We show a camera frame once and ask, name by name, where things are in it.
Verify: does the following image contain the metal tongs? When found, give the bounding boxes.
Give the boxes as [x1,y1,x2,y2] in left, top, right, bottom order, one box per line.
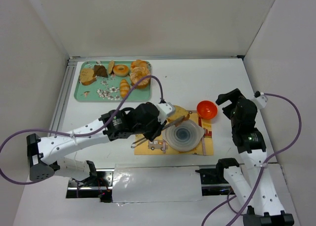
[131,116,185,148]

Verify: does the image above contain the toast slice bread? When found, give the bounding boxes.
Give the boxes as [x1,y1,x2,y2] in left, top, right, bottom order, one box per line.
[167,105,190,123]

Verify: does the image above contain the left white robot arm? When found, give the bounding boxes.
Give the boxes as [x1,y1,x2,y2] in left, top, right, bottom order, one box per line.
[26,102,175,181]

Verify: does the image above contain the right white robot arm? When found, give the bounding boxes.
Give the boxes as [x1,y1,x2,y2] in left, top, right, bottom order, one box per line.
[216,89,294,226]

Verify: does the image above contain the striped bread roll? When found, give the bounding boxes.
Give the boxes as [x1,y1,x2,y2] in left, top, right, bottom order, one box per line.
[119,79,130,98]

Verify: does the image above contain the small oval bread slice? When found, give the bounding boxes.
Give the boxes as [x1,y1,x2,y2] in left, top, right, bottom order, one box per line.
[107,60,115,75]

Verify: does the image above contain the dark brown bread slice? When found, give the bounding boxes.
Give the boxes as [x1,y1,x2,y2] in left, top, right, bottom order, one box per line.
[94,65,108,78]

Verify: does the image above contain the orange bowl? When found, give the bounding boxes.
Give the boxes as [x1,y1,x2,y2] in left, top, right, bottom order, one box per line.
[196,100,218,120]

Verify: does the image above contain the yellow car print placemat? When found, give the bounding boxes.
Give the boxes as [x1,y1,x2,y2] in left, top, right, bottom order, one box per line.
[134,111,213,156]

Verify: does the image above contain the white plate with blue swirl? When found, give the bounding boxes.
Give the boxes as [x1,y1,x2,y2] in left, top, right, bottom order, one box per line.
[162,120,204,152]

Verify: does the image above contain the sugar crusted bundt cake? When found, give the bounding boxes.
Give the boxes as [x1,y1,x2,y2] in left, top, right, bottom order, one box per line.
[130,67,151,89]

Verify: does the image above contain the mint green floral tray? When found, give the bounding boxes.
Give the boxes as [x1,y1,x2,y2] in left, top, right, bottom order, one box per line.
[74,60,151,102]

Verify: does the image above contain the orange round bun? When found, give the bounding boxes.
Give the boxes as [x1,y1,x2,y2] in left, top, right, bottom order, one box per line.
[130,59,148,70]

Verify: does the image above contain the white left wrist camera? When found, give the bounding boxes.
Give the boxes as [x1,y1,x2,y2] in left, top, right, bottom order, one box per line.
[156,102,176,123]

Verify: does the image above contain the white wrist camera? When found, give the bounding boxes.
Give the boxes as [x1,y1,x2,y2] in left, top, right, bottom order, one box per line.
[156,102,176,123]
[251,91,268,110]

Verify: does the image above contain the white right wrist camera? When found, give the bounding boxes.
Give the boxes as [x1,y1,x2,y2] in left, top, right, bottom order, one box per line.
[251,91,268,110]

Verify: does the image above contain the fork with pink handle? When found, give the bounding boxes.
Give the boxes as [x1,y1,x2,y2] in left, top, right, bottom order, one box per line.
[161,140,166,153]

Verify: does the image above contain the glazed ring donut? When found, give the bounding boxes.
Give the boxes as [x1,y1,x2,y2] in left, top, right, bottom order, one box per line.
[113,64,129,77]

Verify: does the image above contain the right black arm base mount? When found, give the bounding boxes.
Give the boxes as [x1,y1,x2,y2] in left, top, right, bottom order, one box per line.
[195,158,239,196]

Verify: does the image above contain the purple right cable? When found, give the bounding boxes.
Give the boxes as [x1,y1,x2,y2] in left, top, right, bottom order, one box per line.
[201,93,302,226]

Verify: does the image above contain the purple cable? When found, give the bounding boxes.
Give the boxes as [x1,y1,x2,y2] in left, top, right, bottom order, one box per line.
[0,75,164,185]
[201,93,302,226]

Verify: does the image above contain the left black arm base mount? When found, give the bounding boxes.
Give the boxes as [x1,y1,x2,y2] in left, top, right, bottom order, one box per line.
[66,163,114,203]

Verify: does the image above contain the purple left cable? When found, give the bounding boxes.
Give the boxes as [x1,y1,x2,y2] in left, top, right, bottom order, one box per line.
[0,75,164,185]

